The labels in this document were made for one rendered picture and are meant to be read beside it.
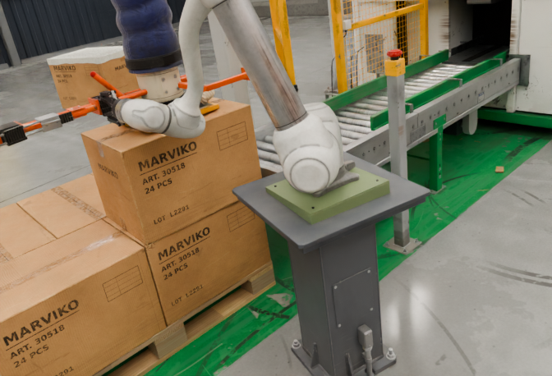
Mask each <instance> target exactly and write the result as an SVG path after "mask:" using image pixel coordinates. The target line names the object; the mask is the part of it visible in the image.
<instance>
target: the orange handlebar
mask: <svg viewBox="0 0 552 376"><path fill-rule="evenodd" d="M180 78H181V82H180V81H179V83H178V87H179V88H182V89H187V83H185V82H187V78H186V75H183V76H180ZM246 78H249V77H248V75H247V74H246V72H244V73H241V74H239V75H236V76H232V77H229V78H227V79H224V80H220V81H217V82H214V83H212V84H208V85H204V90H203V92H205V91H211V90H213V89H217V88H219V87H222V86H225V85H229V84H231V83H234V82H237V81H239V80H244V79H246ZM138 90H139V91H138ZM136 91H137V92H136ZM132 92H134V93H132ZM130 93H131V94H130ZM146 94H148V92H147V90H146V89H143V90H140V89H135V90H132V91H129V92H126V93H124V95H123V96H121V97H119V98H120V99H134V98H138V97H140V96H143V95H146ZM66 110H67V111H64V112H60V113H57V114H58V115H60V114H63V113H65V112H71V113H72V116H73V118H74V119H76V118H78V117H83V116H86V115H87V114H86V113H88V112H93V111H96V110H98V108H97V106H96V104H95V105H92V103H89V104H86V105H83V106H79V105H78V106H75V107H72V108H68V109H66ZM33 122H36V120H34V121H32V122H27V123H24V124H22V125H23V126H26V125H28V124H30V123H33ZM39 128H42V126H41V123H37V124H35V125H33V126H28V127H26V128H24V132H25V133H26V132H29V131H33V130H36V129H39Z"/></svg>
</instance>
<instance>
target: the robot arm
mask: <svg viewBox="0 0 552 376"><path fill-rule="evenodd" d="M212 10H213V12H214V14H215V15H216V17H217V19H218V22H219V24H220V25H221V26H222V28H223V31H224V33H225V35H226V36H227V38H228V40H229V42H230V44H231V45H232V48H233V49H234V51H235V53H236V55H237V57H238V59H239V61H240V62H241V64H242V66H243V68H244V70H245V72H246V74H247V75H248V77H249V79H250V81H251V83H252V84H253V86H254V88H255V91H256V93H257V94H258V96H259V97H260V100H261V102H262V104H263V105H264V107H265V109H266V111H267V113H268V114H269V117H270V119H271V120H272V122H273V124H274V126H275V128H276V129H275V130H274V136H273V143H274V147H275V149H276V151H277V154H278V157H279V160H280V163H281V165H282V167H283V173H284V176H285V177H286V179H287V181H288V182H289V184H290V185H291V186H292V187H294V188H295V189H297V190H299V191H300V192H304V193H309V194H312V195H313V196H314V197H320V196H322V195H324V194H326V193H328V192H330V191H331V190H335V189H337V188H339V187H341V186H344V185H346V184H348V183H350V182H353V181H358V180H359V179H360V177H359V174H357V173H353V172H349V171H350V170H352V169H353V168H354V167H355V166H356V165H355V163H354V161H352V160H350V161H346V162H344V161H343V143H342V137H341V133H340V128H339V124H338V119H337V117H336V115H335V114H334V112H333V110H332V109H331V108H330V107H329V106H328V105H326V104H325V103H308V104H304V105H303V104H302V102H301V100H300V98H299V96H298V94H297V92H296V90H295V88H294V86H293V84H292V82H291V80H290V78H289V76H288V74H287V72H286V70H285V68H284V66H283V64H282V62H281V60H280V58H279V57H278V54H277V53H276V51H275V49H274V46H273V45H272V43H271V41H270V39H269V36H268V35H267V33H266V31H265V28H264V27H263V25H262V23H261V21H260V18H259V17H258V15H257V13H256V11H255V9H254V7H253V6H252V4H251V1H250V0H186V2H185V6H184V8H183V11H182V16H181V20H180V24H179V43H180V47H181V51H182V59H183V63H184V67H185V71H186V78H187V90H186V92H185V94H184V95H183V96H182V97H181V98H176V99H174V101H173V102H171V103H170V104H169V105H165V104H162V103H157V102H155V101H153V100H148V99H120V98H119V97H116V90H112V91H103V92H100V93H99V96H97V97H95V98H93V99H97V100H98V101H99V100H102V101H104V102H105V103H107V104H108V106H109V107H111V108H112V111H111V112H106V113H105V114H103V116H104V117H106V116H107V120H108V121H109V122H112V123H115V124H117V125H118V126H123V125H125V124H127V125H129V126H131V127H132V128H135V129H137V130H139V131H144V132H154V133H159V134H164V135H167V136H171V137H175V138H183V139H191V138H196V137H197V136H199V135H201V134H202V133H203V131H204V130H205V119H204V117H203V115H202V114H201V112H200V108H199V106H200V101H201V98H202V95H203V90H204V78H203V71H202V65H201V58H200V45H199V33H200V27H201V25H202V23H203V21H204V20H205V18H206V17H207V15H208V14H209V13H210V12H211V11H212ZM110 97H113V99H111V98H110Z"/></svg>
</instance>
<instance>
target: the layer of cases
mask: <svg viewBox="0 0 552 376"><path fill-rule="evenodd" d="M269 261H271V258H270V252H269V243H268V238H267V233H266V228H265V221H263V220H262V219H261V218H260V217H259V216H257V215H256V214H255V213H254V212H252V211H251V210H250V209H249V208H248V207H246V206H245V205H244V204H243V203H242V202H241V201H240V200H238V201H237V202H235V203H233V204H230V205H229V206H227V207H225V208H223V209H220V210H219V211H217V212H215V213H212V214H210V215H209V216H207V217H205V218H202V219H200V220H198V221H196V222H193V223H192V224H190V225H188V226H186V227H184V228H182V229H180V230H178V231H176V232H174V233H172V234H170V235H168V236H165V237H164V238H162V239H160V240H158V241H156V242H154V243H152V244H150V245H145V244H144V243H143V242H141V241H140V240H138V239H137V238H135V237H134V236H133V235H132V234H131V233H129V232H127V231H126V230H125V229H123V228H122V227H120V226H119V225H117V224H116V223H115V222H114V221H113V220H111V219H110V218H108V217H107V216H106V213H105V211H104V206H103V203H102V200H101V198H100V195H99V190H98V187H97V185H96V182H95V179H94V174H93V173H91V175H90V174H88V175H86V176H83V177H80V178H77V179H75V180H73V181H69V182H67V183H65V184H62V185H60V186H57V187H54V188H52V189H50V190H46V191H44V192H42V193H39V194H37V195H33V196H31V197H29V198H27V199H23V200H21V201H18V202H16V203H14V204H10V205H8V206H6V207H3V208H1V209H0V376H92V375H94V374H96V373H97V372H99V371H100V370H101V369H103V368H105V367H106V366H108V365H110V364H111V363H112V362H114V361H115V360H117V359H119V358H120V357H122V356H123V355H125V354H126V353H128V352H129V351H131V350H133V349H134V348H136V347H138V346H139V345H140V344H142V343H143V342H145V341H147V340H148V339H150V338H151V337H153V336H154V335H156V334H157V333H159V332H161V331H163V330H164V329H165V328H166V327H167V326H170V325H171V324H173V323H175V322H176V321H178V320H179V319H181V318H182V317H184V316H186V315H187V314H189V313H190V312H191V311H193V310H195V309H197V308H198V307H200V306H201V305H203V304H204V303H205V302H207V301H208V300H211V299H212V298H214V297H215V296H216V295H218V294H219V293H221V292H223V291H225V290H226V289H228V288H229V287H230V286H232V285H234V284H235V283H237V282H239V281H240V280H242V279H243V278H244V277H246V276H248V275H249V274H251V273H253V272H254V271H255V270H257V269H258V268H260V267H262V266H263V265H265V264H267V263H268V262H269ZM166 325H167V326H166Z"/></svg>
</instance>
